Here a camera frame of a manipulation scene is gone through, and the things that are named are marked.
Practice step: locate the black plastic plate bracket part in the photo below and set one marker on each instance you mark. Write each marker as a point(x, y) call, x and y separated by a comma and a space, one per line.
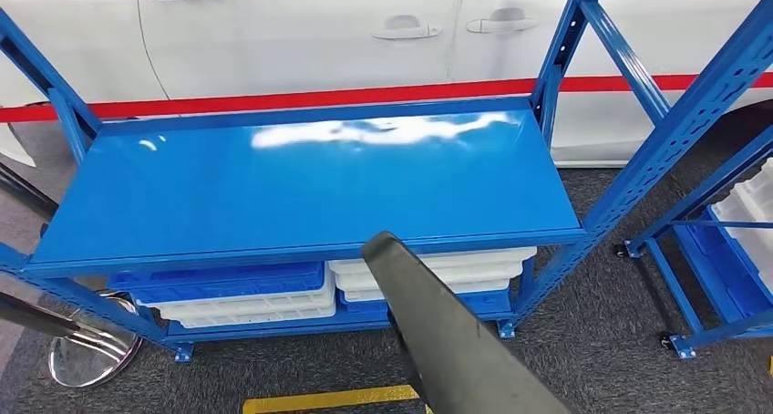
point(453, 339)

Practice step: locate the large blue steel shelf rack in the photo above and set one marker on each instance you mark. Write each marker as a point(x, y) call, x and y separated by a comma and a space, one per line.
point(302, 188)

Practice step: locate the blue shelf rack on casters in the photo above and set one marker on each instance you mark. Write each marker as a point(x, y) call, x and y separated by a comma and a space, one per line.
point(675, 290)

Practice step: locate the white car with red stripe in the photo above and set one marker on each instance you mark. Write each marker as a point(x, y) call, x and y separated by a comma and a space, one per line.
point(302, 37)

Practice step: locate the yellow floor tape square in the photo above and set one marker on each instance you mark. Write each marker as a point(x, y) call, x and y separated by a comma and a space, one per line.
point(326, 398)

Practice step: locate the deep blue plastic crate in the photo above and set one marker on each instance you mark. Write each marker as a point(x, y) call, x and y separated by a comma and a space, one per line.
point(718, 272)

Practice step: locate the deep white plastic crate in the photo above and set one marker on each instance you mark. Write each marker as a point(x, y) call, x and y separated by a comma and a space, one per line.
point(743, 236)
point(762, 188)

